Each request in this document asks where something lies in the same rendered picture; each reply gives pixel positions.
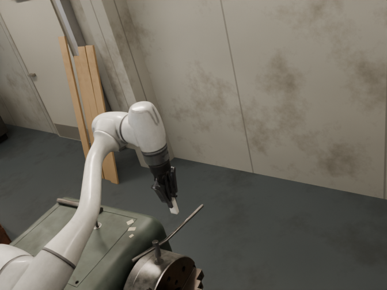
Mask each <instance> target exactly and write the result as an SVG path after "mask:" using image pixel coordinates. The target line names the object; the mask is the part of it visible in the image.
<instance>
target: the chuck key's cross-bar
mask: <svg viewBox="0 0 387 290"><path fill-rule="evenodd" d="M203 207H204V205H203V204H201V205H200V206H199V207H198V208H197V209H196V210H195V211H194V212H193V213H192V214H191V215H189V216H188V217H187V218H186V219H185V220H184V221H183V222H182V223H181V224H180V225H179V226H178V227H177V228H176V229H175V230H174V231H173V232H172V233H171V234H170V235H169V236H168V237H167V238H165V239H164V240H163V241H161V242H159V246H161V245H163V244H164V243H166V242H167V241H168V240H170V238H171V237H172V236H174V234H176V233H177V232H178V231H179V230H180V229H181V228H182V227H183V226H184V225H185V224H186V223H187V222H188V221H189V220H190V219H192V218H193V217H194V216H195V215H196V214H197V213H198V212H199V211H200V210H201V209H202V208H203ZM153 250H155V247H154V246H153V247H151V248H149V249H148V250H146V251H144V252H143V253H141V254H140V255H138V256H136V257H135V258H133V259H132V260H131V261H132V262H135V261H137V260H139V259H140V258H142V257H143V256H145V255H146V254H148V253H150V252H151V251H153Z"/></svg>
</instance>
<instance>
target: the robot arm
mask: <svg viewBox="0 0 387 290"><path fill-rule="evenodd" d="M92 132H93V136H94V142H93V144H92V146H91V148H90V150H89V152H88V155H87V157H86V161H85V167H84V176H83V181H82V189H81V197H80V201H79V206H78V208H77V211H76V213H75V214H74V216H73V217H72V219H71V220H70V221H69V222H68V223H67V224H66V225H65V226H64V227H63V229H62V230H61V231H60V232H59V233H58V234H57V235H56V236H55V237H54V238H52V239H51V240H50V241H49V242H48V243H47V244H46V245H45V246H44V247H43V248H42V250H41V251H40V252H39V253H38V254H37V256H35V257H33V256H31V255H30V254H29V253H27V252H26V251H23V250H21V249H19V248H17V247H14V246H11V245H5V244H0V290H64V288H65V286H66V285H67V283H68V281H69V279H70V277H71V275H72V274H73V271H74V269H75V268H76V266H77V264H78V261H79V259H80V257H81V254H82V252H83V250H84V248H85V246H86V244H87V241H88V239H89V237H90V235H91V233H92V231H93V229H94V227H95V225H96V222H97V219H98V215H99V213H100V207H101V181H102V164H103V160H104V159H105V157H106V156H107V155H108V154H109V153H110V152H113V151H118V150H119V149H121V148H122V147H124V146H125V145H127V144H128V143H131V144H133V145H135V146H137V147H139V148H140V149H141V153H142V155H143V158H144V160H145V163H146V164H147V165H148V166H149V169H150V172H151V173H152V174H153V176H154V181H155V183H154V185H152V186H151V188H152V189H153V190H154V191H155V192H156V194H157V195H158V197H159V198H160V200H161V201H162V203H167V205H168V208H169V209H170V212H171V213H173V214H178V213H179V209H178V206H177V201H176V197H177V195H176V193H177V192H178V190H177V181H176V168H175V167H171V164H170V160H169V158H170V153H169V150H168V145H167V143H166V133H165V128H164V125H163V122H162V120H161V117H160V114H159V113H158V110H157V109H156V107H155V106H154V105H153V104H152V103H151V102H148V101H141V102H137V103H134V104H133V105H131V107H130V109H129V111H128V113H127V112H105V113H102V114H100V115H98V116H97V117H96V118H95V119H94V120H93V122H92Z"/></svg>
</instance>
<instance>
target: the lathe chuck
mask: <svg viewBox="0 0 387 290"><path fill-rule="evenodd" d="M156 260H157V258H156V257H155V255H153V256H152V257H151V258H150V259H149V260H148V261H147V262H146V263H145V264H144V266H143V267H142V269H141V270H140V272H139V274H138V275H137V277H136V279H135V282H134V285H133V287H132V290H148V289H150V288H152V290H175V289H176V288H181V286H182V285H183V283H184V281H185V279H186V278H187V276H188V274H189V273H190V271H191V269H192V267H193V266H194V264H195V262H194V260H193V259H192V258H190V257H188V256H185V255H181V254H177V253H174V252H171V251H166V250H165V251H161V260H164V263H163V264H161V265H155V262H156Z"/></svg>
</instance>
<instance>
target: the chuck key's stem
mask: <svg viewBox="0 0 387 290"><path fill-rule="evenodd" d="M152 244H153V246H154V247H155V250H154V255H155V257H156V258H157V263H158V264H160V263H161V251H160V246H159V241H158V240H153V241H152Z"/></svg>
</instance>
